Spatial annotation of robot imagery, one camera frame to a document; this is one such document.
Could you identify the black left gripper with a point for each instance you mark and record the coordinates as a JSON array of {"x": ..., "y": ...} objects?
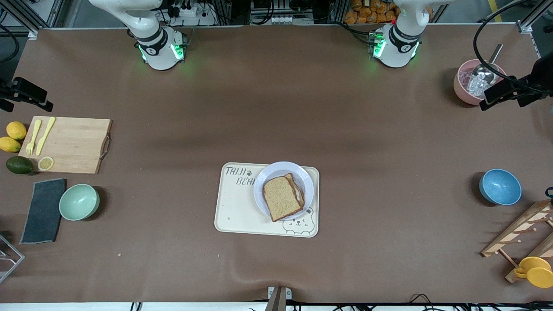
[{"x": 535, "y": 87}]

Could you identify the bread slice under egg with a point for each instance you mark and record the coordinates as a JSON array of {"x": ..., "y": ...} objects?
[{"x": 290, "y": 178}]

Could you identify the mint green bowl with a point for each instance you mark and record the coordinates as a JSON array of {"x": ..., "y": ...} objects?
[{"x": 79, "y": 202}]

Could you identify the lavender round plate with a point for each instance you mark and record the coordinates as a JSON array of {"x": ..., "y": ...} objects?
[{"x": 276, "y": 172}]

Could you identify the white power strip with plugs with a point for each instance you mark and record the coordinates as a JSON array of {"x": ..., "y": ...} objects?
[{"x": 194, "y": 19}]

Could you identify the pink bowl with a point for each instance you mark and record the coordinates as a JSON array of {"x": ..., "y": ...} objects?
[{"x": 460, "y": 88}]

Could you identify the aluminium frame post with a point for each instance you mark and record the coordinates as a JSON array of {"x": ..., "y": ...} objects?
[
  {"x": 525, "y": 28},
  {"x": 32, "y": 33}
]

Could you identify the orange bread roll pile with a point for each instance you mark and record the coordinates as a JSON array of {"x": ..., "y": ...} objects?
[{"x": 367, "y": 13}]

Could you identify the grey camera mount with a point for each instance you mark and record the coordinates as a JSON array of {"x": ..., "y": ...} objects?
[{"x": 276, "y": 302}]

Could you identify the wooden drying rack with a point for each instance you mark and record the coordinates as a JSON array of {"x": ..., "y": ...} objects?
[{"x": 518, "y": 229}]

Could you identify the cream bear print tray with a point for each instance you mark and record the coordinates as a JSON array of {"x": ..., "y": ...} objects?
[{"x": 233, "y": 211}]

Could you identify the small black object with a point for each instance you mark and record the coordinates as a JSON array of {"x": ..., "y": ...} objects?
[{"x": 549, "y": 192}]

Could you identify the metal scoop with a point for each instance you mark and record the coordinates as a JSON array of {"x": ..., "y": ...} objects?
[{"x": 486, "y": 73}]

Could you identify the plain bread slice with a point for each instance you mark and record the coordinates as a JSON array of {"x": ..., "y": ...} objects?
[{"x": 281, "y": 196}]

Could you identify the yellow cup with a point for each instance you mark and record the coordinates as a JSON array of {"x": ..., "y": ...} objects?
[{"x": 538, "y": 276}]

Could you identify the dark grey cloth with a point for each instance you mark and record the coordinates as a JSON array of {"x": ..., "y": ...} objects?
[{"x": 43, "y": 211}]

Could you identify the yellow lemon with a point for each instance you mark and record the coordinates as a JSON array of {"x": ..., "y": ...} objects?
[
  {"x": 9, "y": 144},
  {"x": 16, "y": 130}
]

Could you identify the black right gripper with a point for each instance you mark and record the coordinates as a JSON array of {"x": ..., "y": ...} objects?
[{"x": 5, "y": 91}]

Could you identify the lemon slice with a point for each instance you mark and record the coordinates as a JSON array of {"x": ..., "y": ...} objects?
[{"x": 46, "y": 163}]

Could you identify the wooden cutting board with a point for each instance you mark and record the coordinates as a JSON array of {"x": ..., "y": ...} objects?
[{"x": 69, "y": 142}]

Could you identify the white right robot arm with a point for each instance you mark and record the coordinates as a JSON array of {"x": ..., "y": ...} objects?
[{"x": 160, "y": 56}]

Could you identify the yellow plastic knife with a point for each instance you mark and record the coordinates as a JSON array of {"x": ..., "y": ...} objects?
[{"x": 45, "y": 134}]

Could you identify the yellow plastic fork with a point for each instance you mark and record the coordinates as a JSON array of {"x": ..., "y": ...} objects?
[{"x": 34, "y": 134}]

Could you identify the fried egg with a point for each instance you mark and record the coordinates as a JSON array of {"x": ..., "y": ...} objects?
[{"x": 299, "y": 196}]

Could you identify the blue bowl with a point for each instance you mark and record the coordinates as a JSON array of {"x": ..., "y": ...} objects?
[{"x": 501, "y": 186}]

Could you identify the green avocado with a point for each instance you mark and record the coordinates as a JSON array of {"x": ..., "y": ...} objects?
[{"x": 19, "y": 165}]

